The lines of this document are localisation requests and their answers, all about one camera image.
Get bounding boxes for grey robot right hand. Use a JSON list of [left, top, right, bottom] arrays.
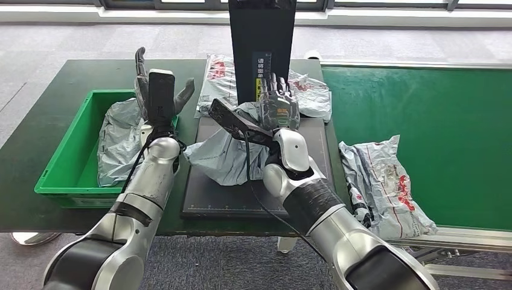
[[258, 73, 301, 132]]

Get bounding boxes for large white parcel black letters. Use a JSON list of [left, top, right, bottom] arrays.
[[339, 135, 439, 241]]

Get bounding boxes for silver round table foot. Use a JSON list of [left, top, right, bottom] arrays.
[[11, 232, 63, 246]]

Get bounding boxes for green conveyor belt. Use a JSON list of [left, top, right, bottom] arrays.
[[321, 66, 512, 232]]

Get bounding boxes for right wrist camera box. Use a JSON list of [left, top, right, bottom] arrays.
[[208, 98, 278, 147]]

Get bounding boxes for white parcel red print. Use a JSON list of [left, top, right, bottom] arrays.
[[184, 101, 281, 187], [287, 69, 333, 123], [195, 54, 238, 120]]

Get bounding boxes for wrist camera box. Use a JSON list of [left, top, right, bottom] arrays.
[[148, 68, 176, 126], [208, 98, 278, 147]]

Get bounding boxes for green plastic crate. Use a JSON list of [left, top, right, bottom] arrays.
[[34, 89, 179, 209]]

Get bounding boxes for window frame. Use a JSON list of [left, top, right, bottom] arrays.
[[0, 0, 512, 13]]

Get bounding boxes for white table leg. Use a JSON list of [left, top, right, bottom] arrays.
[[277, 237, 300, 255]]

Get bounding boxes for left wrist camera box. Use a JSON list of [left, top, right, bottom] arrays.
[[148, 68, 176, 126]]

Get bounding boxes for white window sill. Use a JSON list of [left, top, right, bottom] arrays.
[[0, 4, 512, 30]]

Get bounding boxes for crumpled white parcel red print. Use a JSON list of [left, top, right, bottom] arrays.
[[287, 69, 333, 123]]

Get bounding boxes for flat white parcel red print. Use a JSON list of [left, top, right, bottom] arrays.
[[195, 54, 238, 120]]

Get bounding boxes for small grey-white parcel bag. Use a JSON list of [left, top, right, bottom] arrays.
[[97, 98, 146, 188]]

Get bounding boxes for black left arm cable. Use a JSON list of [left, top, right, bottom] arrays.
[[120, 127, 161, 195]]

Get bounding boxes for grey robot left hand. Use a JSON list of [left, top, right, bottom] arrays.
[[133, 47, 196, 123]]

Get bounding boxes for dark green table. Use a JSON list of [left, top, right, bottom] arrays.
[[0, 59, 358, 240]]

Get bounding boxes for black inbound scanner machine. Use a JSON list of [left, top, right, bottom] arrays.
[[181, 0, 333, 219]]

